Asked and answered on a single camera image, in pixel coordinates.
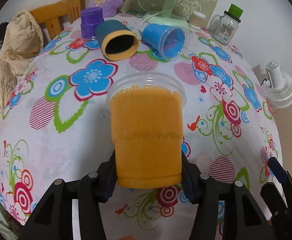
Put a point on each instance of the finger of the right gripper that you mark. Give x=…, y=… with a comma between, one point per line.
x=278, y=171

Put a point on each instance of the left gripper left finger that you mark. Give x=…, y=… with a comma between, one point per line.
x=95, y=188

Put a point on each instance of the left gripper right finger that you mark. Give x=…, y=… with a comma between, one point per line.
x=201, y=189

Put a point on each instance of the orange plastic cup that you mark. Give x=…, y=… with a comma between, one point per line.
x=147, y=129

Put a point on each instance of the teal yellow-rimmed cup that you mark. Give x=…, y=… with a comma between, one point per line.
x=116, y=40

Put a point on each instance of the blue plastic cup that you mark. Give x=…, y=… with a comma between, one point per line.
x=168, y=41

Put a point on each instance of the purple plastic cup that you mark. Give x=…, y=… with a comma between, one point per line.
x=90, y=19

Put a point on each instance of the floral tablecloth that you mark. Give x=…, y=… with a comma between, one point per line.
x=67, y=108

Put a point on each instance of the white small fan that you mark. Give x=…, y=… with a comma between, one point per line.
x=279, y=93

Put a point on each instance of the glass mason jar mug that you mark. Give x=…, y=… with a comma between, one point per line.
x=224, y=27

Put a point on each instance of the beige padded jacket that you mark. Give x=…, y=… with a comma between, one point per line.
x=22, y=42

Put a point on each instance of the cotton swab container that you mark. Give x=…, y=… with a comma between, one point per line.
x=196, y=19

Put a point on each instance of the wooden chair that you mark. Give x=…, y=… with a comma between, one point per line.
x=51, y=15

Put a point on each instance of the beige cartoon mat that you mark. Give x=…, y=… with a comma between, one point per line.
x=183, y=7

